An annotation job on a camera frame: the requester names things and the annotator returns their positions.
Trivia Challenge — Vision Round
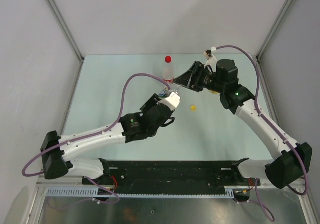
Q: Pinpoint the aluminium frame post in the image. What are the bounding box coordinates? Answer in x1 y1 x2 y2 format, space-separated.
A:
37 0 85 61
257 0 305 60

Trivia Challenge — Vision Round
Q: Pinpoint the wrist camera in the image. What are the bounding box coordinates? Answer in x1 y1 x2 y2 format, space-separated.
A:
203 47 218 66
158 92 181 111

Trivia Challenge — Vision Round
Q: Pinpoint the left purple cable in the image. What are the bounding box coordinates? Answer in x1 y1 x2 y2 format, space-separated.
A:
21 73 172 177

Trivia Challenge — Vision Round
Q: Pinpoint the red cap water bottle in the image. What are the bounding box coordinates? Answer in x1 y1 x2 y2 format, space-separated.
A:
162 56 175 83

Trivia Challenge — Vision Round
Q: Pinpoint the yellow bottle cap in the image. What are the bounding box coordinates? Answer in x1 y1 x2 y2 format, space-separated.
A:
190 105 196 111

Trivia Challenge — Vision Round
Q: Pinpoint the right aluminium frame post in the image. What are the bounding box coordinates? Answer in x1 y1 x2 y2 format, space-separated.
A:
257 0 305 60

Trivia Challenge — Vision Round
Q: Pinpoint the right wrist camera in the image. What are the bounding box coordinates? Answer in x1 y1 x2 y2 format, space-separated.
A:
203 47 218 66

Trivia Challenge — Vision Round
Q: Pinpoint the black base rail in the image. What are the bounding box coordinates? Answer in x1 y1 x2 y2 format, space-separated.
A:
94 161 255 194

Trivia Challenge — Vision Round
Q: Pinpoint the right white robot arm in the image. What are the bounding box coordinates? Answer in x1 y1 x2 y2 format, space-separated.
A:
174 59 313 189

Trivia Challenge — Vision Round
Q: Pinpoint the white cap clear bottle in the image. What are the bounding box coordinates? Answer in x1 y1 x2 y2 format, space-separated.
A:
158 83 180 98

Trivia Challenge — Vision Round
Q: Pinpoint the left aluminium frame post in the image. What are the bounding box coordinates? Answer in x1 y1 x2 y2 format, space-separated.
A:
37 0 85 61

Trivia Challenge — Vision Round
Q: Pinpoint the grey slotted cable duct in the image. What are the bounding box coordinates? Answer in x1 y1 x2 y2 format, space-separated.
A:
45 187 235 199

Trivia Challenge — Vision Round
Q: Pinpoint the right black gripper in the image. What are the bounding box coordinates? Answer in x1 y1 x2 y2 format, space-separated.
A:
173 61 226 93

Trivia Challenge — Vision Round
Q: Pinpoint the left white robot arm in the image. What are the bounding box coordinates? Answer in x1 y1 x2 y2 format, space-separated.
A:
40 92 181 184

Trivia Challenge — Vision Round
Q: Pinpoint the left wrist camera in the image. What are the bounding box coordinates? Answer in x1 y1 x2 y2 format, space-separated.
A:
158 92 181 111

